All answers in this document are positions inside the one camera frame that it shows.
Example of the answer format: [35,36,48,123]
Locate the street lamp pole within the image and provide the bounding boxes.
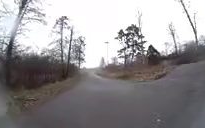
[104,41,110,66]

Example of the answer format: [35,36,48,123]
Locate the dry grass patch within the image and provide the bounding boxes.
[96,63,176,83]

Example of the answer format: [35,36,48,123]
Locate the cluster of pine trees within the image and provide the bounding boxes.
[114,23,148,68]

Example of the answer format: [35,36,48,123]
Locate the grey asphalt road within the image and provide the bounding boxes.
[0,59,205,128]

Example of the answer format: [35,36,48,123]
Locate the group of thin pine trees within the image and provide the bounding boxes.
[51,15,88,80]

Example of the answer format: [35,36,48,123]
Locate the dark bush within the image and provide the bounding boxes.
[146,44,161,66]

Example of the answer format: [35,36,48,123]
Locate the dry grass verge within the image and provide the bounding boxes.
[4,70,88,116]

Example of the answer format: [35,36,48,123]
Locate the brown leafless thicket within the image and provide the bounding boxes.
[0,49,80,90]

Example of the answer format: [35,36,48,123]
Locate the thin bare tree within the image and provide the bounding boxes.
[167,22,180,56]

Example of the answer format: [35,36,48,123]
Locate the tall bare tree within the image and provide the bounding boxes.
[2,0,48,86]

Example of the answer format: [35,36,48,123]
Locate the grey leafless bushes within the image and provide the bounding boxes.
[159,34,205,66]

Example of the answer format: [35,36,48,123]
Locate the leaning bare tree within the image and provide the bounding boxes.
[177,0,201,48]

